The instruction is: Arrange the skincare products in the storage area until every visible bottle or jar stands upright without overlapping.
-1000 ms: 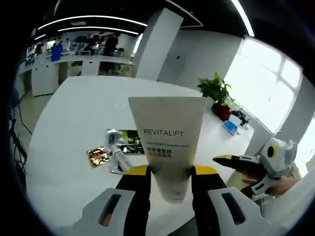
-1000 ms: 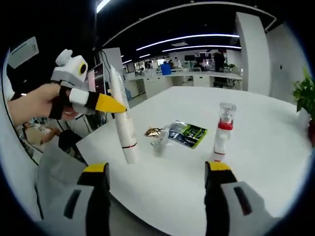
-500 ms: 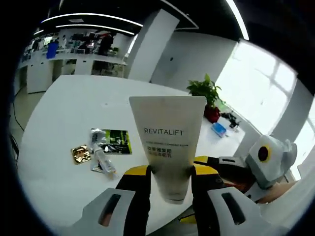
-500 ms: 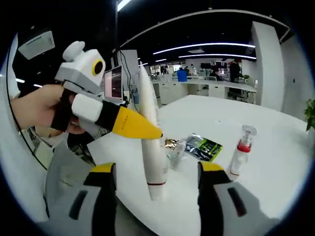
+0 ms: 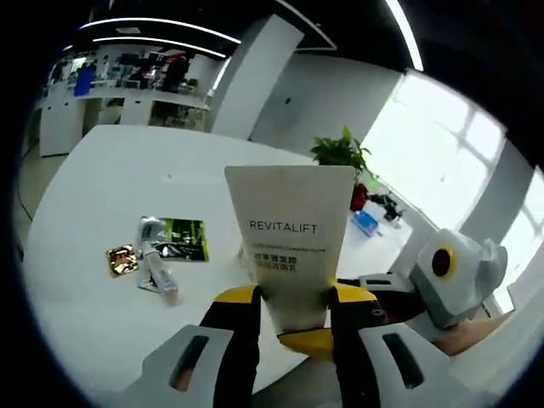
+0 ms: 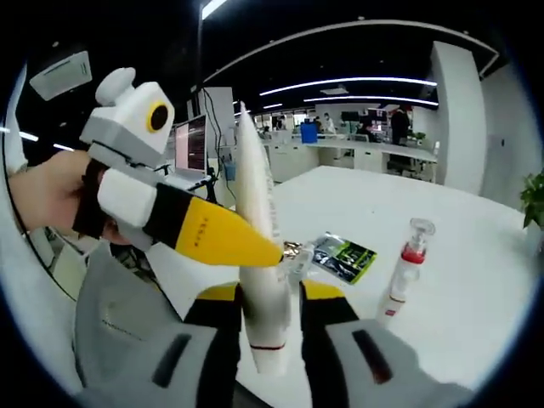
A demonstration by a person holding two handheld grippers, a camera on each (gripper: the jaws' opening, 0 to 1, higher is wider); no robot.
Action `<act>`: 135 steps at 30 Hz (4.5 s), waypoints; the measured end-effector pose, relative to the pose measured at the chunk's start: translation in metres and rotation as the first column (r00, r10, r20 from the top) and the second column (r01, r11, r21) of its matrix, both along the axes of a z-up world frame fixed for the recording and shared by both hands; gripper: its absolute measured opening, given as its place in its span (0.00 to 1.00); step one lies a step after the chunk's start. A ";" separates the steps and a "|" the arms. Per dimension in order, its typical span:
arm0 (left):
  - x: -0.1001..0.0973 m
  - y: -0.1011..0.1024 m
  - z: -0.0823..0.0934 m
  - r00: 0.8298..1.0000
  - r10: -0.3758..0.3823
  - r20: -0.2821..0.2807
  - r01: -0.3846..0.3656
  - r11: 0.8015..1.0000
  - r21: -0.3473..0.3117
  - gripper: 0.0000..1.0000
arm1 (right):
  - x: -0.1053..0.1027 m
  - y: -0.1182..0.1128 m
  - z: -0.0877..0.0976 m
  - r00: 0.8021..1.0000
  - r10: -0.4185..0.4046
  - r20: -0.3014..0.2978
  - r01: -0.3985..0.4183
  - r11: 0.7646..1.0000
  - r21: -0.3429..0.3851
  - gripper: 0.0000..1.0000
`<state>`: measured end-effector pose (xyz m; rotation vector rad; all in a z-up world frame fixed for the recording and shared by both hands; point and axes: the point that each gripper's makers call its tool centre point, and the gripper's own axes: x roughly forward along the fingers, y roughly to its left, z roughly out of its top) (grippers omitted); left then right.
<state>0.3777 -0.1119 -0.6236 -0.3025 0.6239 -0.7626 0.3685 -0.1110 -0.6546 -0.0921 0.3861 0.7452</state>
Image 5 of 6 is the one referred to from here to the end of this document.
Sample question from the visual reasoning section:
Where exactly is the green black skincare mask sachet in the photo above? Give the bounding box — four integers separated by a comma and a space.
139, 215, 211, 263

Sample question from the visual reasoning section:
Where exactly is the small clear-capped skincare bottle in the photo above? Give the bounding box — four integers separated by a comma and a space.
135, 224, 184, 306

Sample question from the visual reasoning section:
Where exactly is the blue bin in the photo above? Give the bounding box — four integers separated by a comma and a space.
73, 69, 96, 98

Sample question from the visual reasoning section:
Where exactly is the gold foil skincare sachet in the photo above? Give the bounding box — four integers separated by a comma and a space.
105, 243, 140, 278

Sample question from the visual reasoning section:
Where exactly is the blue tissue pack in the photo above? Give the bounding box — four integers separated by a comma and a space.
350, 209, 383, 238

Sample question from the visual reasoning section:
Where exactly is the white office counter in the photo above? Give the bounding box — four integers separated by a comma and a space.
37, 87, 213, 158

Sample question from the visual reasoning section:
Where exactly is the white skincare sachet blue logo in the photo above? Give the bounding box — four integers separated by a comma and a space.
135, 271, 171, 295

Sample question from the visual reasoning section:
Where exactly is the white skincare tube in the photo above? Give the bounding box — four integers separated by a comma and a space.
224, 164, 356, 333

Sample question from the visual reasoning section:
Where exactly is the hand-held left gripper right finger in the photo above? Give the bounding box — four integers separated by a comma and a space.
329, 285, 451, 408

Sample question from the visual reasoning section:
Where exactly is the red plant pot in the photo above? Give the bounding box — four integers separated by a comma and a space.
349, 182, 370, 213

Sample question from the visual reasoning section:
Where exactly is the black cable bundle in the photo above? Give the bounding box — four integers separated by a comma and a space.
367, 190, 406, 230

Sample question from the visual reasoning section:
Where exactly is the large window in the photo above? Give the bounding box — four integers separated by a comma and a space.
360, 70, 544, 307

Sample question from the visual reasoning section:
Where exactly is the long ceiling light strip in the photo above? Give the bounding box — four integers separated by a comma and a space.
79, 17, 242, 45
92, 37, 233, 59

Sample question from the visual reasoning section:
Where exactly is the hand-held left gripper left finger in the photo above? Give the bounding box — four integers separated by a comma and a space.
142, 285, 263, 408

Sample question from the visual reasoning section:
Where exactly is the bright ceiling light strip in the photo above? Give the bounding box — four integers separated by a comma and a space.
383, 0, 426, 72

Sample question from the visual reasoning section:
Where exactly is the person's white shirt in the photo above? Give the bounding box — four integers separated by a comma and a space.
448, 312, 544, 408

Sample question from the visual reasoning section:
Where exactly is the green potted plant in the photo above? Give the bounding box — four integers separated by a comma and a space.
309, 124, 378, 184

